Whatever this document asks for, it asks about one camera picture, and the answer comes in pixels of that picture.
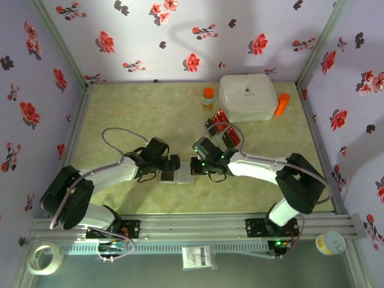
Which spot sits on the black VIP card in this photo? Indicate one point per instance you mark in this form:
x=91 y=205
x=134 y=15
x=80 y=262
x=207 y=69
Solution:
x=167 y=175
x=228 y=143

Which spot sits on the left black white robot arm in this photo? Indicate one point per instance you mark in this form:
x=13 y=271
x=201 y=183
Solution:
x=69 y=198

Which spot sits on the red VIP card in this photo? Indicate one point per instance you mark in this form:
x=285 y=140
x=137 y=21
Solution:
x=233 y=136
x=220 y=128
x=221 y=115

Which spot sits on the orange capped pill bottle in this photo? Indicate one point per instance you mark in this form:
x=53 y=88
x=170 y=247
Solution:
x=207 y=99

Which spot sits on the white square storage box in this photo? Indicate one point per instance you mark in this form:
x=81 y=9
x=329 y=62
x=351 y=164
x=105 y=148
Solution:
x=247 y=97

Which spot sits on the orange cylinder container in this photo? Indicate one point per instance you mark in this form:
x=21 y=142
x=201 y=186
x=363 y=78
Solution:
x=282 y=104

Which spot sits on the yellow white round container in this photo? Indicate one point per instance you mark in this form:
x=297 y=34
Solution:
x=330 y=243

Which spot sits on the clear tape roll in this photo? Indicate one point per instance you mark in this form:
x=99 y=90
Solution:
x=31 y=264

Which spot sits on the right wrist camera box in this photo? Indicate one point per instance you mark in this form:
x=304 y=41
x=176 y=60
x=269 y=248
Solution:
x=204 y=148

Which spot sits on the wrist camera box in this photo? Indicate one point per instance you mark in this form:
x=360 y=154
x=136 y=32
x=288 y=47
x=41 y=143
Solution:
x=157 y=147
x=204 y=148

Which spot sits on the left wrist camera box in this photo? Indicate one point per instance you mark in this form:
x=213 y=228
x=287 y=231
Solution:
x=157 y=147

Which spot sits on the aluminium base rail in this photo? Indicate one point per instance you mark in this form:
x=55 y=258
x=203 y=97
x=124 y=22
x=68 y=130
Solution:
x=192 y=225

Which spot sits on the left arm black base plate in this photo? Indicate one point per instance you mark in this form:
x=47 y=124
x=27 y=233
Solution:
x=132 y=228

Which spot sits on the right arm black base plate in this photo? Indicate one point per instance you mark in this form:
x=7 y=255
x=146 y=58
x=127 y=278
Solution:
x=255 y=228

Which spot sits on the aluminium side rail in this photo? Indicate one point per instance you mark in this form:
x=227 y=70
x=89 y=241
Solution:
x=79 y=120
x=318 y=144

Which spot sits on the aluminium frame post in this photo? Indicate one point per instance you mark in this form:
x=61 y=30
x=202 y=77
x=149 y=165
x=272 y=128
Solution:
x=321 y=42
x=60 y=45

